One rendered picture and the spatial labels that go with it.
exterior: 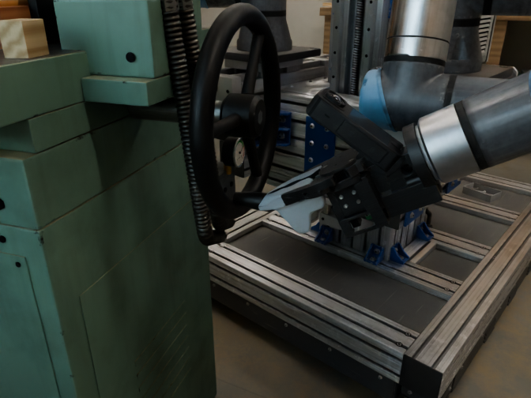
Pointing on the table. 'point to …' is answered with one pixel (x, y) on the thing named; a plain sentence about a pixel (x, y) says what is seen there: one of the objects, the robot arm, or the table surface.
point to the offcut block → (23, 38)
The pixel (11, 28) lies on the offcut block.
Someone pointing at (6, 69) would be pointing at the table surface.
